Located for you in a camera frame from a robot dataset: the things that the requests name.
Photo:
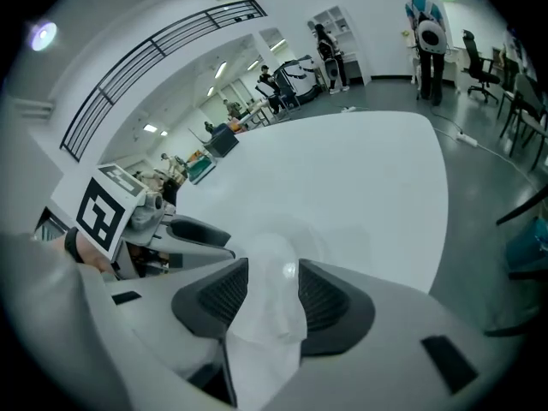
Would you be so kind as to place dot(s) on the white desk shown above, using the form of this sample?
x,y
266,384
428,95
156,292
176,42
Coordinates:
x,y
361,71

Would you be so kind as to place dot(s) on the black mezzanine railing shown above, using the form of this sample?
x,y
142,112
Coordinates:
x,y
105,94

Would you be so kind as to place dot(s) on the dark dining chair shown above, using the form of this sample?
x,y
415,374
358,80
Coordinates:
x,y
524,97

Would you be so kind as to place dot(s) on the blue plastic bin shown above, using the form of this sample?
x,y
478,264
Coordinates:
x,y
528,246

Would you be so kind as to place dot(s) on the white plastic sheet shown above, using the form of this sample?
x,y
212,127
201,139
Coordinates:
x,y
274,255

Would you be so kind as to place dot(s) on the blue chair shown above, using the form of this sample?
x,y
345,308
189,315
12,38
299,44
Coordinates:
x,y
222,129

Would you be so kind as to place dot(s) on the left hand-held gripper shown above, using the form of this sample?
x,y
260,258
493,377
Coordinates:
x,y
100,212

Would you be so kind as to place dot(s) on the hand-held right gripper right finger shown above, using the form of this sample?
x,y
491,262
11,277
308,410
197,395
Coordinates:
x,y
385,358

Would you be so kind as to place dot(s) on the white power strip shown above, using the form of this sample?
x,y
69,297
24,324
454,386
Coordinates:
x,y
349,109
466,139

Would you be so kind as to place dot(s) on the black wristband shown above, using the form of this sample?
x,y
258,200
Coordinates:
x,y
73,246

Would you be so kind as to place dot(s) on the white shelf cabinet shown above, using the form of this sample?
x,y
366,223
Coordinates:
x,y
342,15

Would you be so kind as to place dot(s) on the black office chair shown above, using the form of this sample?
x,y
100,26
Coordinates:
x,y
473,54

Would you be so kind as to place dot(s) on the person's left forearm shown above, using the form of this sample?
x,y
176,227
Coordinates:
x,y
96,259

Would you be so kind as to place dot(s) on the white and black robot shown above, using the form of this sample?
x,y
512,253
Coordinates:
x,y
299,79

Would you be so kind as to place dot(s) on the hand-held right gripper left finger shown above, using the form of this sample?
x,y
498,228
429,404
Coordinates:
x,y
171,345

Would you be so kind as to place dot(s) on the round ceiling light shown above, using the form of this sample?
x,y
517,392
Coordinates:
x,y
43,36

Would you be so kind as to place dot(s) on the black tissue box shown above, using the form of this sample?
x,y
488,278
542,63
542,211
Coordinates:
x,y
222,144

